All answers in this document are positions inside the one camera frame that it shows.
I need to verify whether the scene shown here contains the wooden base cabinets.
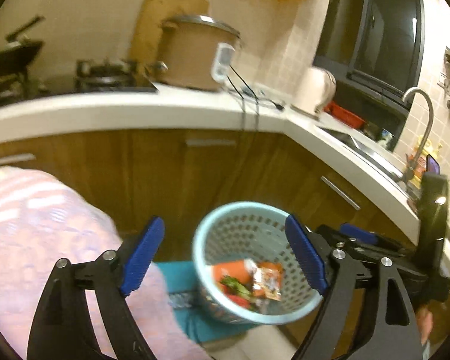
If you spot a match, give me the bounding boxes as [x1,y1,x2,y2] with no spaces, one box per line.
[0,130,413,262]

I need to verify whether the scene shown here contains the red box on windowsill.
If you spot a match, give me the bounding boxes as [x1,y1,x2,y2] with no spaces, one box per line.
[324,101,365,130]

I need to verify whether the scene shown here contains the white power meter plug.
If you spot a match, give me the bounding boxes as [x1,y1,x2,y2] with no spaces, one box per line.
[210,42,236,84]

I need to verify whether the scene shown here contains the black gas stove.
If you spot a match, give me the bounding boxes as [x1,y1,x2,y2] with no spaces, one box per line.
[0,59,158,107]

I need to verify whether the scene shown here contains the dark kitchen window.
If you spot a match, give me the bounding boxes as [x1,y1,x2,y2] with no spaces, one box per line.
[314,0,425,110]

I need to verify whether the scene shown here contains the steel kitchen sink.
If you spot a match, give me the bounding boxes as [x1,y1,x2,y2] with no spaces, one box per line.
[321,127,420,200]

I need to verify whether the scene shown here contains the orange plastic bag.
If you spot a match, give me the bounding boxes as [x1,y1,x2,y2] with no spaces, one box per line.
[226,293,252,310]

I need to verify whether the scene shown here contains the light blue perforated trash basket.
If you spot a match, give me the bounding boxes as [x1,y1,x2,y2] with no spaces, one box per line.
[193,202,322,325]

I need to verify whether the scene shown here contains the wooden cutting board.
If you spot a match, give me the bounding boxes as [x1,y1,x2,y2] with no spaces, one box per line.
[128,0,209,63]

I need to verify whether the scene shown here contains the green leafy vegetable scrap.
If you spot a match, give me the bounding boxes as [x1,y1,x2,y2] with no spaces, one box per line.
[219,277,265,312]

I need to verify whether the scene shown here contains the brown rice cooker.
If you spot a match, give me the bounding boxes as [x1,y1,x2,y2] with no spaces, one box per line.
[145,15,241,92]

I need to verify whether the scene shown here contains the teal floor mat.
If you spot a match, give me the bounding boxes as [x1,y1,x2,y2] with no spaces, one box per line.
[157,261,256,344]

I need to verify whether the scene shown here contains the black power cable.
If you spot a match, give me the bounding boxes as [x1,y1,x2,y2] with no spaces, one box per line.
[226,65,286,132]

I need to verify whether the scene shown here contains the panda snack wrapper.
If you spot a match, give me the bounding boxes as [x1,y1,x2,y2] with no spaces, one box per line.
[252,262,284,302]

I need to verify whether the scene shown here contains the orange paper cup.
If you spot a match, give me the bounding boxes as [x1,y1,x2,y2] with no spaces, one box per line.
[211,258,257,285]

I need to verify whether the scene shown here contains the floral pink tablecloth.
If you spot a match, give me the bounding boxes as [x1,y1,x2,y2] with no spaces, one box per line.
[0,165,211,360]

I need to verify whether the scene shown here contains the black wok with lid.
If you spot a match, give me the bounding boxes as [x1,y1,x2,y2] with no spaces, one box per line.
[0,15,45,77]

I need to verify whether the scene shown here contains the white electric kettle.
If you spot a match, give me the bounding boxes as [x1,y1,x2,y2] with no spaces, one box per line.
[291,66,337,119]

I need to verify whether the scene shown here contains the chrome sink faucet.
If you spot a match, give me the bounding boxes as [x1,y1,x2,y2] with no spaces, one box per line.
[400,87,435,183]

